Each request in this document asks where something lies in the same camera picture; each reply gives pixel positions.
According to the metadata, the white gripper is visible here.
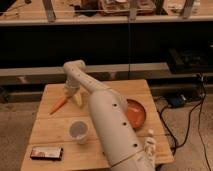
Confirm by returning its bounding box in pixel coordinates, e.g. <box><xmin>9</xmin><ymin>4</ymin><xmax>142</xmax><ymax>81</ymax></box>
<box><xmin>64</xmin><ymin>80</ymin><xmax>83</xmax><ymax>107</ymax></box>

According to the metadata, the orange pepper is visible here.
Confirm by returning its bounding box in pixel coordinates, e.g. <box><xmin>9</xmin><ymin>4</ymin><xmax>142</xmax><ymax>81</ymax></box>
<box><xmin>49</xmin><ymin>97</ymin><xmax>68</xmax><ymax>115</ymax></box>

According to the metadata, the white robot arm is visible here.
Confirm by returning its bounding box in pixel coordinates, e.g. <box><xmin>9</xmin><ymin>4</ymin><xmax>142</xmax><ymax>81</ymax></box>
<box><xmin>63</xmin><ymin>60</ymin><xmax>155</xmax><ymax>171</ymax></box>

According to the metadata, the white ceramic cup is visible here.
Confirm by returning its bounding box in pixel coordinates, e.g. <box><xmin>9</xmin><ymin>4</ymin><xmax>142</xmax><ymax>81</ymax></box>
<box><xmin>69</xmin><ymin>121</ymin><xmax>89</xmax><ymax>145</ymax></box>

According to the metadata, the wooden table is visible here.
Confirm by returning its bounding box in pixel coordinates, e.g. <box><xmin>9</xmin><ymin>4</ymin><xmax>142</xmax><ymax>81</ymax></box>
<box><xmin>21</xmin><ymin>79</ymin><xmax>174</xmax><ymax>171</ymax></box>

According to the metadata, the orange bowl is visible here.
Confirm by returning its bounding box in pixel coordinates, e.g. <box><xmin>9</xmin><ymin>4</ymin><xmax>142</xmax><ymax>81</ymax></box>
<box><xmin>126</xmin><ymin>99</ymin><xmax>146</xmax><ymax>129</ymax></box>

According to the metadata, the black rectangular box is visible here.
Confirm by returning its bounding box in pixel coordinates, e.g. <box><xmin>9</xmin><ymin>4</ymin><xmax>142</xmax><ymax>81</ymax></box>
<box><xmin>30</xmin><ymin>146</ymin><xmax>63</xmax><ymax>161</ymax></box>

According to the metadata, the white squeeze bottle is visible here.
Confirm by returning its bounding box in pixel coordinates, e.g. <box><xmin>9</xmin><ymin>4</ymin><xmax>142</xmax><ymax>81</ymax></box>
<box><xmin>144</xmin><ymin>129</ymin><xmax>156</xmax><ymax>166</ymax></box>

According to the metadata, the black power adapter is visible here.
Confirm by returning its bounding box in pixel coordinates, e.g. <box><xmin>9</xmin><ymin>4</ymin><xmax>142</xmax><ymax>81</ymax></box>
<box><xmin>166</xmin><ymin>95</ymin><xmax>185</xmax><ymax>108</ymax></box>

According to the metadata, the metal shelf rack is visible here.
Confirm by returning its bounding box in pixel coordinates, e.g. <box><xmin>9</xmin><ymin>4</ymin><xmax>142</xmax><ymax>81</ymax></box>
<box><xmin>0</xmin><ymin>0</ymin><xmax>213</xmax><ymax>101</ymax></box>

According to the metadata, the black floor cable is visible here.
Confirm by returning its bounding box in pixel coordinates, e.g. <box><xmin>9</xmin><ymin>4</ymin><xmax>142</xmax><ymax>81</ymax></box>
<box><xmin>159</xmin><ymin>74</ymin><xmax>213</xmax><ymax>171</ymax></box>

